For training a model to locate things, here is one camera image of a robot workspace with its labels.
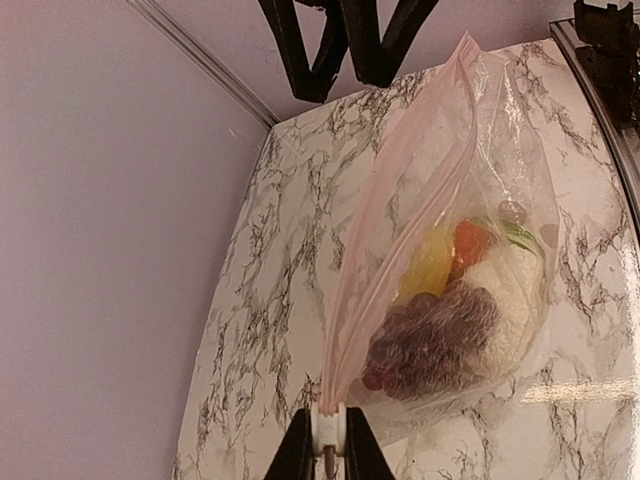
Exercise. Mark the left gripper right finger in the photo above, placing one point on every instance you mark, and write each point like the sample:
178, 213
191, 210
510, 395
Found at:
364, 459

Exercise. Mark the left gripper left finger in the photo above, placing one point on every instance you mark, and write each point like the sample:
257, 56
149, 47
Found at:
294, 458

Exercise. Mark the white bag slider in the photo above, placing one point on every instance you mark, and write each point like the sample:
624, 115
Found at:
328, 430

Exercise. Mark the purple fake grape bunch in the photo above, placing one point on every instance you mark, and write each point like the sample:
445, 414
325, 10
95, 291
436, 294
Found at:
432, 344

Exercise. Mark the clear zip top bag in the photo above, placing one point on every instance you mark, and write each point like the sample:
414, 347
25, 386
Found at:
464, 149

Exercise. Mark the orange fake tomato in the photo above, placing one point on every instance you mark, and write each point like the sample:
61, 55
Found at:
471, 244

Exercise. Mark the white fake cauliflower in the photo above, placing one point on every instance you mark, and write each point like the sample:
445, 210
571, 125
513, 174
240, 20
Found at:
513, 276

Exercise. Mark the right aluminium frame post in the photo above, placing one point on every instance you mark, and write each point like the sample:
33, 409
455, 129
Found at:
206, 60

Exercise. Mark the front aluminium frame rail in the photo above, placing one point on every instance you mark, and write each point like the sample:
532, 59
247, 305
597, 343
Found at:
622, 142

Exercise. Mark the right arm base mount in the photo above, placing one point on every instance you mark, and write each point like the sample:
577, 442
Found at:
610, 55

